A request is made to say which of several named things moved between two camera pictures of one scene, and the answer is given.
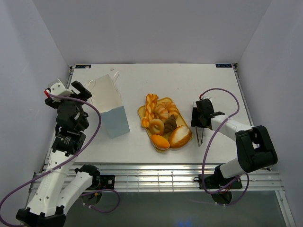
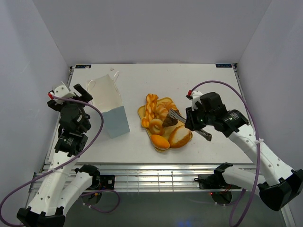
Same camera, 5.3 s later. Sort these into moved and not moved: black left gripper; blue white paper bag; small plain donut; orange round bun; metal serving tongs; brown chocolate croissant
Moved: brown chocolate croissant; metal serving tongs
Not moved: small plain donut; blue white paper bag; black left gripper; orange round bun
